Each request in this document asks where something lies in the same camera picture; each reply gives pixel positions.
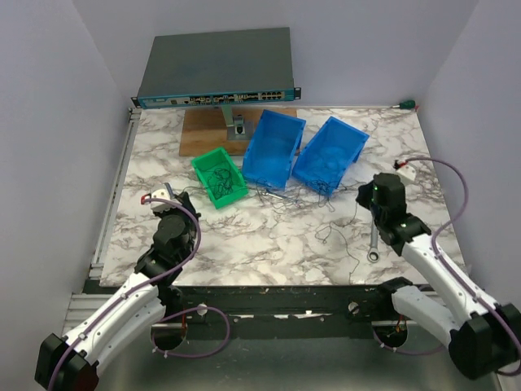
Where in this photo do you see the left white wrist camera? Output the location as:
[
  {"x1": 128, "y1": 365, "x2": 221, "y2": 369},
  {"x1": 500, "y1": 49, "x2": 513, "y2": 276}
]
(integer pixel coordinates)
[{"x1": 140, "y1": 182, "x2": 175, "y2": 214}]

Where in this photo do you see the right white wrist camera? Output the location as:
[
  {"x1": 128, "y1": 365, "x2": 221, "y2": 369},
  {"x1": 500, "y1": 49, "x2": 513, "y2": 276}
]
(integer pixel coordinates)
[{"x1": 393, "y1": 160, "x2": 417, "y2": 186}]

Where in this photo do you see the left blue plastic bin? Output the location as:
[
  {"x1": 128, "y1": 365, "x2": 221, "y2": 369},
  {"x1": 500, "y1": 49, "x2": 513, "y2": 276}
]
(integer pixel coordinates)
[{"x1": 242, "y1": 110, "x2": 306, "y2": 189}]

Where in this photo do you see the aluminium side rail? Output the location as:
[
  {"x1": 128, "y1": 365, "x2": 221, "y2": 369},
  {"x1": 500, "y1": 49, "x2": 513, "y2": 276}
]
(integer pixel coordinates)
[{"x1": 88, "y1": 108, "x2": 142, "y2": 279}]

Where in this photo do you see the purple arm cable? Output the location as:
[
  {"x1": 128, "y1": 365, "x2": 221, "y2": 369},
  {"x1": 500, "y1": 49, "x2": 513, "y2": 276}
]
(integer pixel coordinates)
[
  {"x1": 374, "y1": 156, "x2": 521, "y2": 376},
  {"x1": 46, "y1": 197, "x2": 232, "y2": 391}
]

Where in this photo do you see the green handled screwdriver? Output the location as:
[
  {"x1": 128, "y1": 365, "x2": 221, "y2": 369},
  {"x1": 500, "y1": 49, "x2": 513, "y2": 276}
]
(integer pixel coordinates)
[{"x1": 391, "y1": 99, "x2": 418, "y2": 110}]

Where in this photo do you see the right blue plastic bin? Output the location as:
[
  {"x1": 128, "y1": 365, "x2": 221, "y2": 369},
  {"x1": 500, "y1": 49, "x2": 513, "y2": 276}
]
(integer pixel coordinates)
[{"x1": 291, "y1": 116, "x2": 370, "y2": 196}]

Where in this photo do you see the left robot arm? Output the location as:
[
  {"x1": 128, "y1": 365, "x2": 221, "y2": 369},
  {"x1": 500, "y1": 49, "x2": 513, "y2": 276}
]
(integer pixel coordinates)
[{"x1": 34, "y1": 190, "x2": 201, "y2": 390}]

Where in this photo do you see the wooden base board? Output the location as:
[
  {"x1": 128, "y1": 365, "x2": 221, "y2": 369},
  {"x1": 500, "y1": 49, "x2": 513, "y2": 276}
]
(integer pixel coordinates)
[{"x1": 179, "y1": 106, "x2": 297, "y2": 157}]

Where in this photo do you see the chrome combination wrench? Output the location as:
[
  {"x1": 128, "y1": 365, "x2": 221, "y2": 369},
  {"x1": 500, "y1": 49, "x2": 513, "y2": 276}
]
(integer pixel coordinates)
[{"x1": 261, "y1": 189, "x2": 302, "y2": 208}]

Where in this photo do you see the grey metal stand bracket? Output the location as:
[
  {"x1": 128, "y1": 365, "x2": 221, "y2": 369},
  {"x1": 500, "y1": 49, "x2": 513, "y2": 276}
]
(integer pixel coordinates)
[{"x1": 221, "y1": 105, "x2": 255, "y2": 141}]

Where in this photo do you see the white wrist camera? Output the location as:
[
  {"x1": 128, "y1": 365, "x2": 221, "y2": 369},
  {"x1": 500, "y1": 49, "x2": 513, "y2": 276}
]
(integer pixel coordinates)
[
  {"x1": 140, "y1": 182, "x2": 175, "y2": 214},
  {"x1": 393, "y1": 160, "x2": 417, "y2": 186}
]

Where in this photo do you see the grey network switch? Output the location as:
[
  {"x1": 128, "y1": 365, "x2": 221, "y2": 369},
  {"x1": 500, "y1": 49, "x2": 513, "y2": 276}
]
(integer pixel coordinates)
[{"x1": 132, "y1": 27, "x2": 301, "y2": 109}]

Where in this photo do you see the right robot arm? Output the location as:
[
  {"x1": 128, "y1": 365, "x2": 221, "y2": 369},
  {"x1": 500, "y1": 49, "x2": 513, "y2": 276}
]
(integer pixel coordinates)
[{"x1": 356, "y1": 173, "x2": 520, "y2": 380}]

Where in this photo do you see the green plastic bin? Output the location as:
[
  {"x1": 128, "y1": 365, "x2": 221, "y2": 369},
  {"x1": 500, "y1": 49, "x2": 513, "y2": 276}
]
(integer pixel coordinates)
[{"x1": 191, "y1": 147, "x2": 248, "y2": 209}]

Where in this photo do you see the blue plastic bin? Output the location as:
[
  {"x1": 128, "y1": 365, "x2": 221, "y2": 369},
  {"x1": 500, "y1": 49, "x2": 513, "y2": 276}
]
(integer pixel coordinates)
[
  {"x1": 242, "y1": 110, "x2": 306, "y2": 189},
  {"x1": 291, "y1": 116, "x2": 370, "y2": 196}
]

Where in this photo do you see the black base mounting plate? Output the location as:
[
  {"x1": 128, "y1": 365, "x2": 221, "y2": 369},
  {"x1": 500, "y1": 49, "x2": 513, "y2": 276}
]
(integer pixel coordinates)
[{"x1": 83, "y1": 279, "x2": 424, "y2": 340}]

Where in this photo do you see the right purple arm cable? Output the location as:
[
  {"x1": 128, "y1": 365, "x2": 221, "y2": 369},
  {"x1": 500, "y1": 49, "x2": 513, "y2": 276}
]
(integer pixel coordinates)
[{"x1": 374, "y1": 156, "x2": 521, "y2": 376}]

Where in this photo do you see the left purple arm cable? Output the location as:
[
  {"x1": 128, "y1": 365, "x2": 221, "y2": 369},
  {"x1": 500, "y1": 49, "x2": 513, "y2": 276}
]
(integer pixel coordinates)
[{"x1": 46, "y1": 197, "x2": 232, "y2": 391}]

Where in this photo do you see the grey ratchet wrench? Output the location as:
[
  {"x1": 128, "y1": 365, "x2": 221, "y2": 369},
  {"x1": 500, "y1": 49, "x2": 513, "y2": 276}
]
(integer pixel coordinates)
[{"x1": 366, "y1": 222, "x2": 380, "y2": 263}]

